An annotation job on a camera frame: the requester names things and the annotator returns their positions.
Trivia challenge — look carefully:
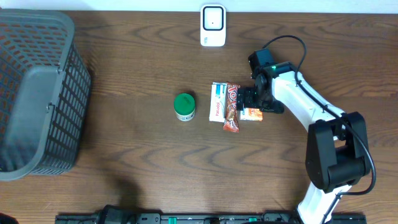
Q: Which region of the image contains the orange snack packet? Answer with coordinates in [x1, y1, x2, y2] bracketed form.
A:
[240, 108, 263, 121]

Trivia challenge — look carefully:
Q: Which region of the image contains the red chocolate bar wrapper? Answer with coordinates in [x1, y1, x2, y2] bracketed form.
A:
[223, 83, 240, 133]

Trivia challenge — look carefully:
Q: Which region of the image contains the white Panadol box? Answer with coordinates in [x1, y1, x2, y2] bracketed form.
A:
[209, 82, 227, 123]

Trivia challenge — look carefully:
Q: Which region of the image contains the green lid jar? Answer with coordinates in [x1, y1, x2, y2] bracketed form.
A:
[174, 93, 196, 121]

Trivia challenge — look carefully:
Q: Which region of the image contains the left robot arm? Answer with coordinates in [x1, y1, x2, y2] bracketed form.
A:
[95, 205, 137, 224]

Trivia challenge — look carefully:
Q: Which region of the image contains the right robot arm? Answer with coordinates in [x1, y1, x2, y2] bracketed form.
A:
[237, 48, 374, 223]

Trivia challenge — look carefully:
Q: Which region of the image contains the dark grey plastic basket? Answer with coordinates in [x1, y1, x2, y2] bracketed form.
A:
[1, 9, 91, 181]

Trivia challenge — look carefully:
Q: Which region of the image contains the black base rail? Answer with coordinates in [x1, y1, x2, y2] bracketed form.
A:
[55, 212, 368, 224]

